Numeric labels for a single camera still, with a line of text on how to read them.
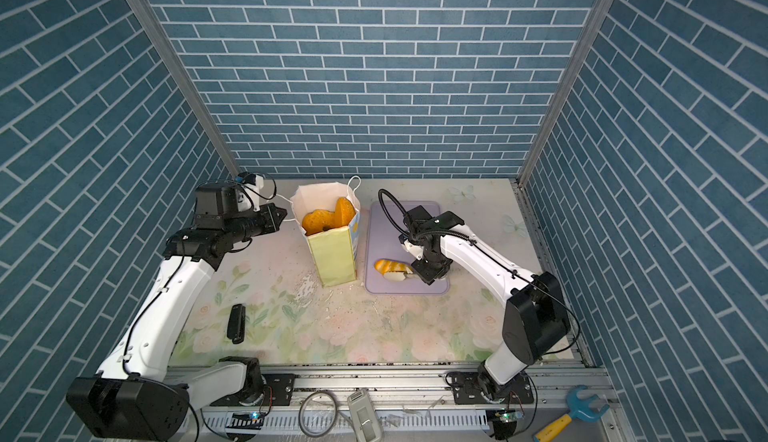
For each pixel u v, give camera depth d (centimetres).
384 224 77
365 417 69
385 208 77
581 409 69
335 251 78
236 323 82
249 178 64
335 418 69
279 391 74
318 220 91
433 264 69
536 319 44
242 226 61
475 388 73
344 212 84
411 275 84
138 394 36
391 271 90
